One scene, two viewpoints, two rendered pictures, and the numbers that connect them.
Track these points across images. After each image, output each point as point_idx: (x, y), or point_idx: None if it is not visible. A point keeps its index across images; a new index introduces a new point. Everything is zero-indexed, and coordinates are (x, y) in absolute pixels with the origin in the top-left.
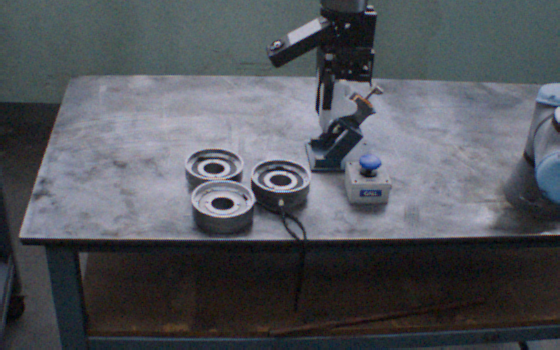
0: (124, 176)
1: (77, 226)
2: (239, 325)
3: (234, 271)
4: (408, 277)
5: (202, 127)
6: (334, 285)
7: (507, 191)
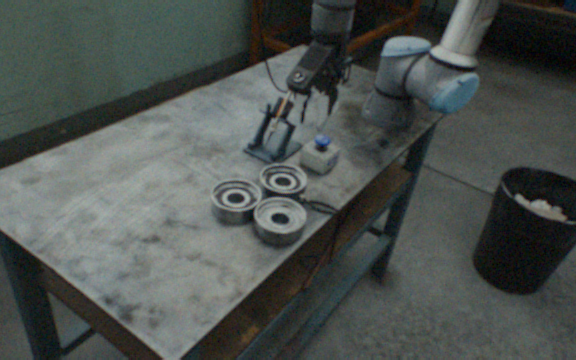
0: (171, 246)
1: (203, 311)
2: (280, 299)
3: None
4: None
5: (163, 174)
6: None
7: (375, 122)
